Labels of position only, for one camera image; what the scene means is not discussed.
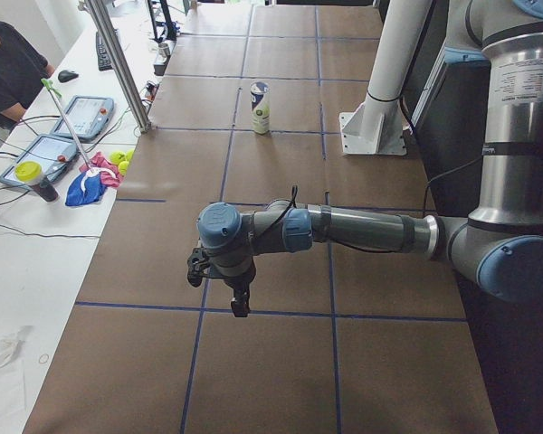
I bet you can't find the dark bottle yellow lid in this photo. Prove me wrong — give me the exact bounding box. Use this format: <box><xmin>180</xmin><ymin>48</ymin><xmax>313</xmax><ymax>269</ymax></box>
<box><xmin>14</xmin><ymin>161</ymin><xmax>59</xmax><ymax>203</ymax></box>

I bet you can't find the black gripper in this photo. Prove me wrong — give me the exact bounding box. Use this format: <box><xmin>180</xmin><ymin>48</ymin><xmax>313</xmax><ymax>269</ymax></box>
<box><xmin>224</xmin><ymin>266</ymin><xmax>256</xmax><ymax>318</ymax></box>

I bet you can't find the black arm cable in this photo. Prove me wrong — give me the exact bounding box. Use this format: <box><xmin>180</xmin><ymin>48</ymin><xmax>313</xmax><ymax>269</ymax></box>
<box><xmin>251</xmin><ymin>184</ymin><xmax>300</xmax><ymax>241</ymax></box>

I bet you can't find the spare tennis ball on desk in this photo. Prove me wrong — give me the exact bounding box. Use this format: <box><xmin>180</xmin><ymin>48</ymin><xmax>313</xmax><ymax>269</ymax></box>
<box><xmin>109</xmin><ymin>151</ymin><xmax>127</xmax><ymax>166</ymax></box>

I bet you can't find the blue cloth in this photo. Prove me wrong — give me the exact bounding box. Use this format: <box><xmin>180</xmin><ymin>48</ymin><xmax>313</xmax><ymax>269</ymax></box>
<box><xmin>65</xmin><ymin>172</ymin><xmax>107</xmax><ymax>207</ymax></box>

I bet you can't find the pink cloth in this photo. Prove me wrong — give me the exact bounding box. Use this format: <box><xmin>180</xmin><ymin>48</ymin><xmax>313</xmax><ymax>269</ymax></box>
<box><xmin>90</xmin><ymin>151</ymin><xmax>123</xmax><ymax>188</ymax></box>

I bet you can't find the metal reacher grabber stick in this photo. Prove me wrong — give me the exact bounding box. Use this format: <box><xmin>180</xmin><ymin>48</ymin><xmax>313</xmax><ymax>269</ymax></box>
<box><xmin>41</xmin><ymin>78</ymin><xmax>101</xmax><ymax>177</ymax></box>

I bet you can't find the blue teach pendant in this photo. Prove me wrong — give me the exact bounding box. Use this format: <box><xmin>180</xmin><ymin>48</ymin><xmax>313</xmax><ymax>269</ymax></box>
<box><xmin>64</xmin><ymin>95</ymin><xmax>115</xmax><ymax>142</ymax></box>
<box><xmin>0</xmin><ymin>134</ymin><xmax>78</xmax><ymax>186</ymax></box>

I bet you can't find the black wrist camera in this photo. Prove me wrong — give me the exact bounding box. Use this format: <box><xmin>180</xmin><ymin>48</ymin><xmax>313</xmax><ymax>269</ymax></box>
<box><xmin>186</xmin><ymin>247</ymin><xmax>214</xmax><ymax>288</ymax></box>

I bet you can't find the black computer mouse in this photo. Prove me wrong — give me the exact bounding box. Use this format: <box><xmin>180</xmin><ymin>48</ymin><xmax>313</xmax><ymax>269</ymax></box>
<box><xmin>57</xmin><ymin>70</ymin><xmax>80</xmax><ymax>83</ymax></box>

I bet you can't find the clear tennis ball can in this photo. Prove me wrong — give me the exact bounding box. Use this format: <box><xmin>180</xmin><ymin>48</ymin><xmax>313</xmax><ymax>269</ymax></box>
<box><xmin>250</xmin><ymin>81</ymin><xmax>270</xmax><ymax>135</ymax></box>

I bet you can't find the near blue teach pendant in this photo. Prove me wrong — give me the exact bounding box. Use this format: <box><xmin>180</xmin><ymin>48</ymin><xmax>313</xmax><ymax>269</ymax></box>
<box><xmin>0</xmin><ymin>134</ymin><xmax>78</xmax><ymax>186</ymax></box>

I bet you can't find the black keyboard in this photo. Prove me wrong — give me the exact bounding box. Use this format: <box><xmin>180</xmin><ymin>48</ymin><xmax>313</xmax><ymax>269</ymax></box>
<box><xmin>95</xmin><ymin>32</ymin><xmax>112</xmax><ymax>71</ymax></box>

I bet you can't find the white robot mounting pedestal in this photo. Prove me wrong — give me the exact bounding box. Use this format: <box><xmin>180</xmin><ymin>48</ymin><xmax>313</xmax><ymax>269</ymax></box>
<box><xmin>339</xmin><ymin>0</ymin><xmax>433</xmax><ymax>156</ymax></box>

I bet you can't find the far blue teach pendant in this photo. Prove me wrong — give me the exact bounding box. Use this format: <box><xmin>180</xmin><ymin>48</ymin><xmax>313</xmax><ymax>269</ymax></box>
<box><xmin>64</xmin><ymin>95</ymin><xmax>115</xmax><ymax>142</ymax></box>

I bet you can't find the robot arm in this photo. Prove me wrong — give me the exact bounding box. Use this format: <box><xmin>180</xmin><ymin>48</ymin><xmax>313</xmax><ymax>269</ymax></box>
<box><xmin>187</xmin><ymin>1</ymin><xmax>543</xmax><ymax>317</ymax></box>

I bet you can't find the person in black shirt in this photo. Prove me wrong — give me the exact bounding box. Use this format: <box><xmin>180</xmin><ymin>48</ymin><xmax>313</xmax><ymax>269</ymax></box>
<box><xmin>0</xmin><ymin>21</ymin><xmax>54</xmax><ymax>130</ymax></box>

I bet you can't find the aluminium frame post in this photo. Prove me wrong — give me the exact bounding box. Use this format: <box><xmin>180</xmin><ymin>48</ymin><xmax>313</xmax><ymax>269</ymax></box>
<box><xmin>85</xmin><ymin>0</ymin><xmax>151</xmax><ymax>134</ymax></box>

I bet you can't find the small metal cup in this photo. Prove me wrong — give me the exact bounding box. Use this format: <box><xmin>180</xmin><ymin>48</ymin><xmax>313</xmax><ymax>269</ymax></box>
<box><xmin>157</xmin><ymin>42</ymin><xmax>171</xmax><ymax>58</ymax></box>

